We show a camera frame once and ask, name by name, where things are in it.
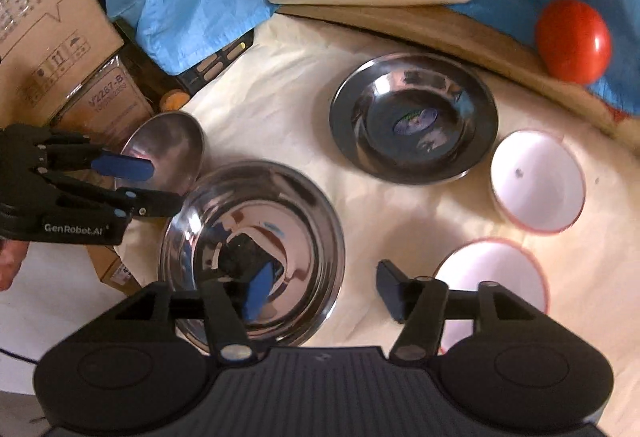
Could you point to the small steel bowl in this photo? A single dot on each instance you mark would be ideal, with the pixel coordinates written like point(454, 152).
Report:
point(170, 142)

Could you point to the large steel bowl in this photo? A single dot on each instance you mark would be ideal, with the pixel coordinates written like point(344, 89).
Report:
point(285, 217)

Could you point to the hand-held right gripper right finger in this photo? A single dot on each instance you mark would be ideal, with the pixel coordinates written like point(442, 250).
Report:
point(391, 289)

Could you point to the red tomato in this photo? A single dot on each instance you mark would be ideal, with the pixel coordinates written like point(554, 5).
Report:
point(572, 39)

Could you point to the cardboard box white label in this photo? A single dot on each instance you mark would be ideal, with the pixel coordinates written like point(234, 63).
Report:
point(112, 269)

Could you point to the steel plate with sticker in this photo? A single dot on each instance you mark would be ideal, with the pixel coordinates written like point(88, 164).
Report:
point(415, 117)

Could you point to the wooden board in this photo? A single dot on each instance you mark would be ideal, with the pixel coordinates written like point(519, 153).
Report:
point(450, 29)

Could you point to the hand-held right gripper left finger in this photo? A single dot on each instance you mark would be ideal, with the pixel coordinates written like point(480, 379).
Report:
point(257, 292)

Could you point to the white bowl red rim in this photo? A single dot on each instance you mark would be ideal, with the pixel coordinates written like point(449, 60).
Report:
point(490, 267)

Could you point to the black plastic tray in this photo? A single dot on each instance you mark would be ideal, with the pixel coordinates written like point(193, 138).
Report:
point(205, 64)

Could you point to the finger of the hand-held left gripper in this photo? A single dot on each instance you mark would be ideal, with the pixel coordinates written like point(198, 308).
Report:
point(125, 167)
point(155, 203)

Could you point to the person's left hand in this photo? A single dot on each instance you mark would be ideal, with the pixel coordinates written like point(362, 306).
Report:
point(10, 267)

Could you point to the large cardboard box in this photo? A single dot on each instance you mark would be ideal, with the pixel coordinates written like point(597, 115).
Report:
point(45, 17)

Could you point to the white bowl with dark mark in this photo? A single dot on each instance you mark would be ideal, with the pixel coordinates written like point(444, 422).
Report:
point(540, 187)

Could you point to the orange round piece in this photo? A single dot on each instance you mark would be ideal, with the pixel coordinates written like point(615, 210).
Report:
point(174, 100)

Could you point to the small cardboard box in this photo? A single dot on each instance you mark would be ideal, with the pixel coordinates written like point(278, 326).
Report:
point(115, 97)

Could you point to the cream paper table cover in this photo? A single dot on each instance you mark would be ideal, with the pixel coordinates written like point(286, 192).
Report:
point(280, 107)

